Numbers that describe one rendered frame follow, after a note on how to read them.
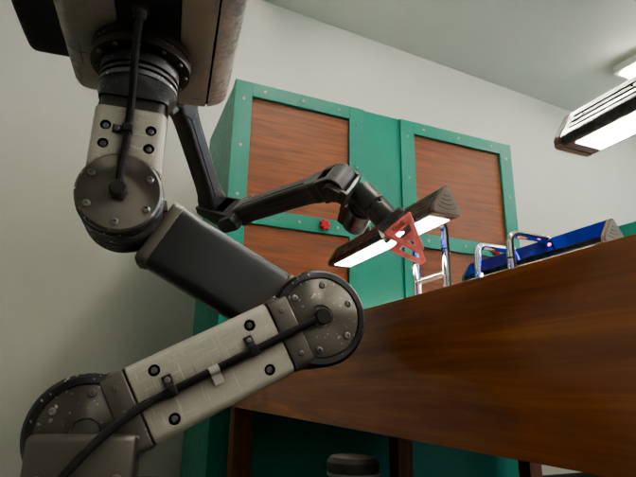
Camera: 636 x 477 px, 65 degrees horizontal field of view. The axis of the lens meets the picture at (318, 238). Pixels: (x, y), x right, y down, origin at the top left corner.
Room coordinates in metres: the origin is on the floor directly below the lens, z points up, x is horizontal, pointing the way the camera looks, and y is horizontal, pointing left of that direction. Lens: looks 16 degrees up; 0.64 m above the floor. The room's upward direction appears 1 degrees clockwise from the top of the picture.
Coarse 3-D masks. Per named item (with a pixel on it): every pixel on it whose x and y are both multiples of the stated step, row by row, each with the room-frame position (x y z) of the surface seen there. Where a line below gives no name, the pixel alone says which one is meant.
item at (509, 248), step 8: (512, 232) 1.48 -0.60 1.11; (520, 232) 1.48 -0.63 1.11; (512, 240) 1.47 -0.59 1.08; (536, 240) 1.52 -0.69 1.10; (544, 240) 1.53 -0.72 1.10; (480, 248) 1.61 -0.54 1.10; (488, 248) 1.63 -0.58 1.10; (496, 248) 1.64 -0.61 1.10; (504, 248) 1.65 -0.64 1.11; (512, 248) 1.47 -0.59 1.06; (480, 256) 1.61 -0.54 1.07; (512, 256) 1.47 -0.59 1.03; (480, 264) 1.61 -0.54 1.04; (512, 264) 1.47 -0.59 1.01; (480, 272) 1.61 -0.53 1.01
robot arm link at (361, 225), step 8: (360, 176) 1.03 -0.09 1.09; (328, 184) 1.00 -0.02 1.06; (352, 184) 1.01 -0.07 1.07; (328, 192) 1.01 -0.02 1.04; (336, 192) 1.00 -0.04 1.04; (344, 192) 1.00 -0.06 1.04; (336, 200) 1.02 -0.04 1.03; (344, 200) 1.01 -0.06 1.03; (344, 208) 1.06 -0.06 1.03; (344, 216) 1.08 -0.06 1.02; (352, 216) 1.06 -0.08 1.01; (360, 216) 1.06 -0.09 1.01; (344, 224) 1.10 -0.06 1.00; (352, 224) 1.08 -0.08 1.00; (360, 224) 1.08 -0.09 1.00; (352, 232) 1.10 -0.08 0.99; (360, 232) 1.10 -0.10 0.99
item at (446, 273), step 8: (440, 232) 1.39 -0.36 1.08; (448, 232) 1.37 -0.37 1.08; (448, 240) 1.37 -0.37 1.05; (448, 248) 1.37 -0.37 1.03; (416, 256) 1.52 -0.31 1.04; (448, 256) 1.38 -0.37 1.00; (416, 264) 1.52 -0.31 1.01; (448, 264) 1.38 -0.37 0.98; (416, 272) 1.52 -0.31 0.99; (440, 272) 1.40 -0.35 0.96; (448, 272) 1.38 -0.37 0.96; (416, 280) 1.51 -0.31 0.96; (424, 280) 1.48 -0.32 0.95; (432, 280) 1.45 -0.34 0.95; (448, 280) 1.38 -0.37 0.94; (416, 288) 1.52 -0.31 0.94
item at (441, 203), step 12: (444, 192) 1.11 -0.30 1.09; (420, 204) 1.18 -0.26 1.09; (432, 204) 1.11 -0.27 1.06; (444, 204) 1.11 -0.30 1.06; (456, 204) 1.13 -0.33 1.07; (420, 216) 1.15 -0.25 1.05; (432, 216) 1.13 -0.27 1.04; (444, 216) 1.13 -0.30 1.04; (456, 216) 1.13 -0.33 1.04; (372, 228) 1.44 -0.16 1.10; (432, 228) 1.23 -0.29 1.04; (360, 240) 1.47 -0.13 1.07; (372, 240) 1.38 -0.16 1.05; (336, 252) 1.64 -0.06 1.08; (348, 252) 1.52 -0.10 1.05
